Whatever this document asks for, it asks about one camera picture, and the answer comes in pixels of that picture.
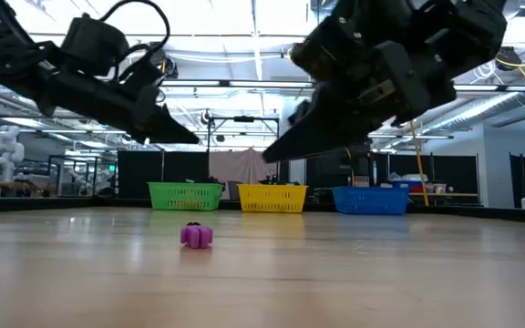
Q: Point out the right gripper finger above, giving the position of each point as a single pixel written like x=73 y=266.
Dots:
x=331 y=130
x=300 y=111

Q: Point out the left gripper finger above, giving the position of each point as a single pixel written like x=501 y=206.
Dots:
x=167 y=132

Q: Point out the purple toy block front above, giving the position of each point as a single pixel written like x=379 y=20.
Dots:
x=196 y=238

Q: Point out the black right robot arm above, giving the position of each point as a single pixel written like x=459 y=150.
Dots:
x=467 y=32

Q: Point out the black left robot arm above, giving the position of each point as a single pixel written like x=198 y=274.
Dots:
x=3 y=50

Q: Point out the black partition panel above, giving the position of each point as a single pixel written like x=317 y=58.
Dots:
x=139 y=175
x=454 y=175

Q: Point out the long overhead light bar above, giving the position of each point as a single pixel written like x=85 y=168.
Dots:
x=244 y=84

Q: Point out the green plastic basket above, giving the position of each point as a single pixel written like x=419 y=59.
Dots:
x=185 y=197

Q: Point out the pink hanging cloth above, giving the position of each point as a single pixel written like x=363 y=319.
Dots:
x=242 y=166

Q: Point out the blue plastic basket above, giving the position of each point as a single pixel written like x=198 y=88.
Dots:
x=370 y=200

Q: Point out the yellow plastic basket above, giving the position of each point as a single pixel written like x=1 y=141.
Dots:
x=271 y=198

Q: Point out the blue storage bin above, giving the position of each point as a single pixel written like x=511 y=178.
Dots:
x=408 y=184

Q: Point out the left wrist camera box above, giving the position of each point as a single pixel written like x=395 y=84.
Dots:
x=94 y=45

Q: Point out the black metal stand frame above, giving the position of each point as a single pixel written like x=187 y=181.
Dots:
x=244 y=119

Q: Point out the black aluminium table frame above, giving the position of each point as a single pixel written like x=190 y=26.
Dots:
x=62 y=203

